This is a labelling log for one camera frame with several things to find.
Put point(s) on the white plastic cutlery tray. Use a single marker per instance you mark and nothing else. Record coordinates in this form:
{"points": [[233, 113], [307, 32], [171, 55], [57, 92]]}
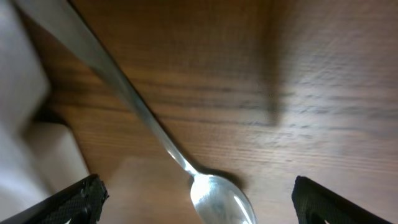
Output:
{"points": [[39, 154]]}

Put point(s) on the steel tablespoon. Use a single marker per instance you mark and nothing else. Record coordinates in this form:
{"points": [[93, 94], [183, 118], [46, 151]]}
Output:
{"points": [[215, 198]]}

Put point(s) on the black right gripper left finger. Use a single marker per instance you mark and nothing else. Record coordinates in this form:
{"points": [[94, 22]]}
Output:
{"points": [[81, 203]]}

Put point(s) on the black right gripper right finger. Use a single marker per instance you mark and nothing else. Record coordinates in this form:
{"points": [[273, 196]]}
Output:
{"points": [[314, 203]]}

